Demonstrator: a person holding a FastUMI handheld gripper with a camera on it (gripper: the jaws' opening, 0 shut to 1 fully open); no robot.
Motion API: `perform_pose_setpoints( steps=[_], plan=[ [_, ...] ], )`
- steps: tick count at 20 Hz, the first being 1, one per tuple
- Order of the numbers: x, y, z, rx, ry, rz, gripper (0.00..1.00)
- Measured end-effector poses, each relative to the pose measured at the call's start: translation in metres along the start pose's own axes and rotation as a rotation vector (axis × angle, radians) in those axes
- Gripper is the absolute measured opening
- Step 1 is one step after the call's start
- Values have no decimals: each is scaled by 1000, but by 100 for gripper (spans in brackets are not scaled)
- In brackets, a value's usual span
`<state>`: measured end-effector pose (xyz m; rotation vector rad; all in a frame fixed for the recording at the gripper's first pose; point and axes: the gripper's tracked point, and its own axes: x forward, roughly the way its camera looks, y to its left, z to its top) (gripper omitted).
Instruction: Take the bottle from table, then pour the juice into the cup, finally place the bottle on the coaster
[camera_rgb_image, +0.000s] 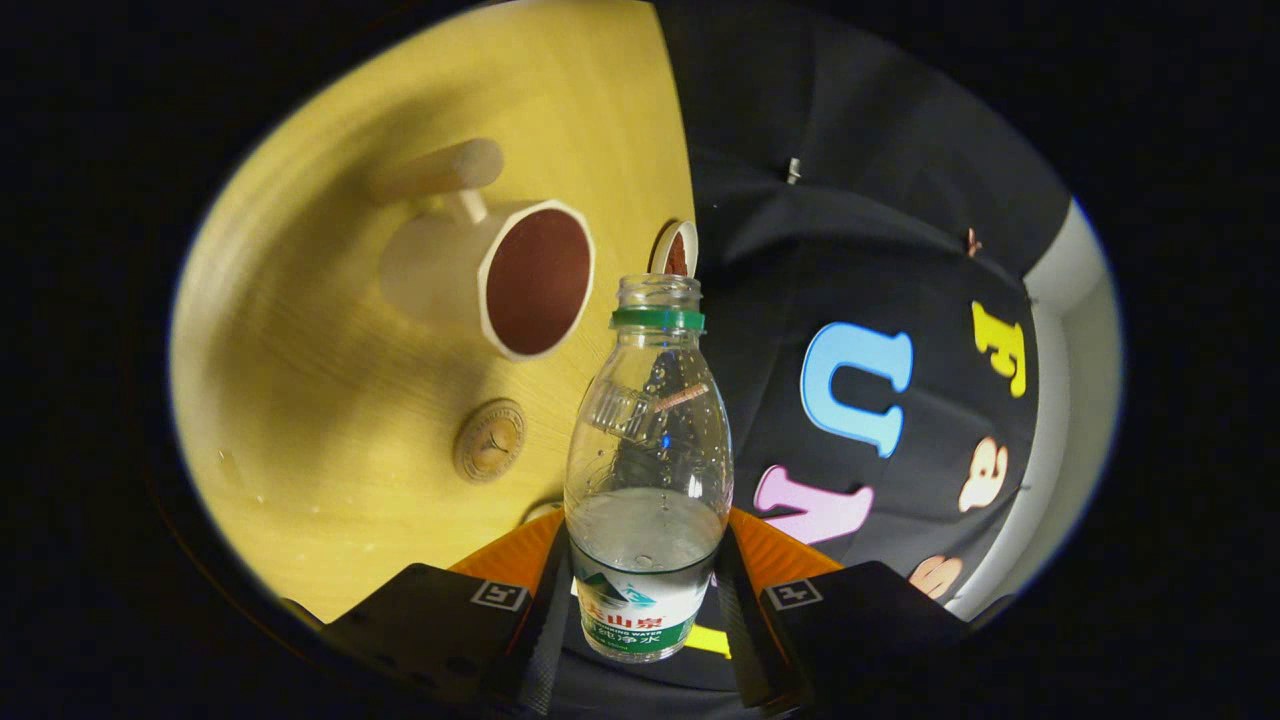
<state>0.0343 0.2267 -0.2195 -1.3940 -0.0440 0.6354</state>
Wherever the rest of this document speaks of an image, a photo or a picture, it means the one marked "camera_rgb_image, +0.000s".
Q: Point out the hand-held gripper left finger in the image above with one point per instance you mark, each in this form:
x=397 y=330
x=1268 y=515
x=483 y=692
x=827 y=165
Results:
x=545 y=640

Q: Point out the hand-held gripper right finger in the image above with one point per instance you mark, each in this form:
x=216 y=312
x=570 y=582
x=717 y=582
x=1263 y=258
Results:
x=750 y=640

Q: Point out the pink striped straw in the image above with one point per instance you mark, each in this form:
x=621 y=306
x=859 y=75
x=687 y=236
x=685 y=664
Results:
x=682 y=396

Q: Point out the red cloth clip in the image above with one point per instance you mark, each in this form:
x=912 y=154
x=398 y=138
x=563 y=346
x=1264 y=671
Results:
x=972 y=242

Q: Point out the red food piece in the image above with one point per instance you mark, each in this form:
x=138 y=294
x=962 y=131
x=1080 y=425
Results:
x=676 y=258

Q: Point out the wooden table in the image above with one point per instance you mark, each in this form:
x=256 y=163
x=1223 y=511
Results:
x=330 y=450

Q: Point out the black backdrop cloth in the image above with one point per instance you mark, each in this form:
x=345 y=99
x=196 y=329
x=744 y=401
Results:
x=850 y=220

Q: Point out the round wooden coaster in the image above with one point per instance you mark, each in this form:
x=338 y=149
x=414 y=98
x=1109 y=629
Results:
x=489 y=441

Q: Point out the small white plate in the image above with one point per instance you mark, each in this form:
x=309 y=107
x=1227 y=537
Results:
x=657 y=250

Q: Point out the clear plastic bottle green label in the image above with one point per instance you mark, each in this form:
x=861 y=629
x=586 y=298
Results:
x=650 y=560

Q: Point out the small clear glass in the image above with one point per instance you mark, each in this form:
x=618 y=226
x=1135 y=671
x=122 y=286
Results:
x=618 y=410

